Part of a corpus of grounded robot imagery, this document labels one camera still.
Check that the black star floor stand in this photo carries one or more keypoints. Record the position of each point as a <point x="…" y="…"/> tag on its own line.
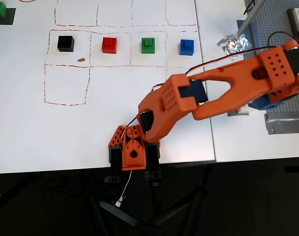
<point x="144" y="221"/>

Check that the aluminium foil sheet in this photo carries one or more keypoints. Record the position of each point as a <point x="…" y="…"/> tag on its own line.
<point x="234" y="46"/>

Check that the white brick block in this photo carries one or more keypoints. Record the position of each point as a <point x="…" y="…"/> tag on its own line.
<point x="243" y="109"/>

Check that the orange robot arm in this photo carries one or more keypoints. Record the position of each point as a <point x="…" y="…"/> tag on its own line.
<point x="169" y="108"/>

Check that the grey duct tape strip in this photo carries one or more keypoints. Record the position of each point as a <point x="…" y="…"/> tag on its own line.
<point x="284" y="125"/>
<point x="252" y="32"/>

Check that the grey studded baseplate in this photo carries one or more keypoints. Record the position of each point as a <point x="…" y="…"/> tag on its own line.
<point x="274" y="22"/>

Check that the grey tape square marker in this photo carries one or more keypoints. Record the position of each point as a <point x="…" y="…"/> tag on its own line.
<point x="234" y="113"/>

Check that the black brick block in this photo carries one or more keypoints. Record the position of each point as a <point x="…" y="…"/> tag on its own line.
<point x="65" y="43"/>

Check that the blue brick block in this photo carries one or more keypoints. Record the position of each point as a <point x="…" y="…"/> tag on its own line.
<point x="187" y="47"/>

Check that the black tape square marker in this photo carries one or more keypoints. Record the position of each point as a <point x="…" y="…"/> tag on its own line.
<point x="9" y="17"/>

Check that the red brick block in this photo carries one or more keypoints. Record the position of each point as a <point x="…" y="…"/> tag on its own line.
<point x="109" y="45"/>

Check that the metal pole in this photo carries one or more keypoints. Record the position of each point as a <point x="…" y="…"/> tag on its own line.
<point x="250" y="18"/>

